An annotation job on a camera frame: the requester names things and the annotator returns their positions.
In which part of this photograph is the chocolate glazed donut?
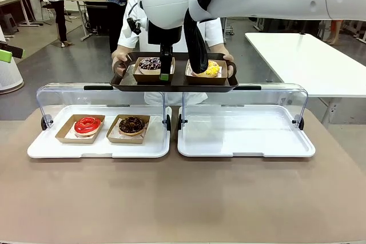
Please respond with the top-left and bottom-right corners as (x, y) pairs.
(118, 115), (146, 137)

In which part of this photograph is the person's left hand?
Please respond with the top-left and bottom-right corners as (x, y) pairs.
(221, 54), (238, 77)

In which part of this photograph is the paper liner under chocolate donut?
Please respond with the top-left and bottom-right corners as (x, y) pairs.
(110, 118), (150, 140)

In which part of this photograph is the grey stool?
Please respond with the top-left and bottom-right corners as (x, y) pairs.
(0, 14), (19, 37)

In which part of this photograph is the large white table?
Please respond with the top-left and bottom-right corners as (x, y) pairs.
(244, 32), (366, 126)

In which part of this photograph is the paper liner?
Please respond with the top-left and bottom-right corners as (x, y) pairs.
(65, 125), (100, 140)
(134, 58), (176, 75)
(110, 118), (150, 140)
(185, 61), (228, 79)

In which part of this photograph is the cardboard box of chocolate donut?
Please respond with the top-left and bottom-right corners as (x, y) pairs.
(106, 114), (152, 145)

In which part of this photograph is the cardboard box of red donut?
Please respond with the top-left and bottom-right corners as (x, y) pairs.
(54, 114), (106, 145)

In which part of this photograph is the clear plastic display lid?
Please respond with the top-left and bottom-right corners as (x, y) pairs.
(35, 82), (172, 132)
(178, 82), (309, 131)

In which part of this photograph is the paper liner under red donut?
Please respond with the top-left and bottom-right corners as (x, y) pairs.
(65, 125), (100, 140)

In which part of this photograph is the yellow sprinkled donut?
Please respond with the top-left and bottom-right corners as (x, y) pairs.
(192, 59), (221, 78)

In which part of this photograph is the purple drizzled chocolate donut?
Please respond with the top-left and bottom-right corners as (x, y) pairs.
(138, 57), (162, 75)

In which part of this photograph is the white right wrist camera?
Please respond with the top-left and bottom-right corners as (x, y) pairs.
(126, 0), (144, 35)

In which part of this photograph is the black cable sleeve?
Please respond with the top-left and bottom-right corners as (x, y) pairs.
(182, 0), (225, 77)

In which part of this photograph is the person's left forearm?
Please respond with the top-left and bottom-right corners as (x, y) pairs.
(209, 43), (227, 57)

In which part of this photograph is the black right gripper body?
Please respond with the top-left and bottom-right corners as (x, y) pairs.
(147, 22), (183, 47)

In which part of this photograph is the person's right forearm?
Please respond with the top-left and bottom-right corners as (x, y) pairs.
(112, 45), (136, 57)

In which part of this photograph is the black office chair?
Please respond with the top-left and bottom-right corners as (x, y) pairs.
(34, 0), (54, 26)

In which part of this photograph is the red glazed donut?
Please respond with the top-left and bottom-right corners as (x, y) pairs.
(74, 116), (102, 137)

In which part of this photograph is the white display tray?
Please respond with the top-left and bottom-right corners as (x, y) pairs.
(27, 104), (172, 159)
(177, 104), (316, 158)

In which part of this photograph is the person's right hand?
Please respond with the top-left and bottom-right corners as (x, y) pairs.
(111, 52), (129, 77)

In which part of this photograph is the person in orange shorts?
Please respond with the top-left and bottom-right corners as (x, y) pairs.
(328, 19), (344, 46)

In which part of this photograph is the person in white shirt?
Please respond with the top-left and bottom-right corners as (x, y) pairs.
(117, 0), (227, 105)

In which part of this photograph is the cardboard box of yellow donut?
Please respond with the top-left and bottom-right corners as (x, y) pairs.
(184, 59), (229, 86)

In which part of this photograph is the dark brown serving tray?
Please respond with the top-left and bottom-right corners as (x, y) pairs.
(109, 52), (240, 93)

